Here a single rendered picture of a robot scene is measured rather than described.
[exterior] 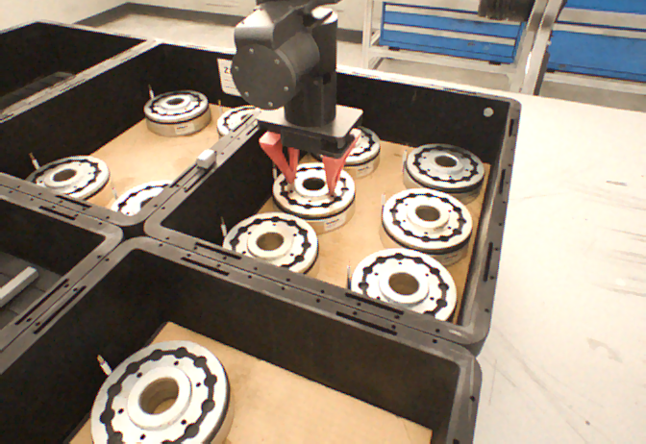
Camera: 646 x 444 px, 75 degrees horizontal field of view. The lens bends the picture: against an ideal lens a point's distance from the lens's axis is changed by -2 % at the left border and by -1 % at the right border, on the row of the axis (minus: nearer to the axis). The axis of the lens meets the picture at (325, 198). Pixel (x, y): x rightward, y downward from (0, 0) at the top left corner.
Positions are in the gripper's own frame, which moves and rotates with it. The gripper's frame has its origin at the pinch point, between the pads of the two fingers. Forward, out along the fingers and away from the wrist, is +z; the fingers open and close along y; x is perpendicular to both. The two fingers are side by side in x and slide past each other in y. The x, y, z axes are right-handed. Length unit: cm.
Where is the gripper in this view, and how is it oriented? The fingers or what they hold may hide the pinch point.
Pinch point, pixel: (311, 181)
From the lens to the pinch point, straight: 52.6
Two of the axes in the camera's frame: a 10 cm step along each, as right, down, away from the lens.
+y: 9.2, 2.5, -3.1
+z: 0.0, 7.8, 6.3
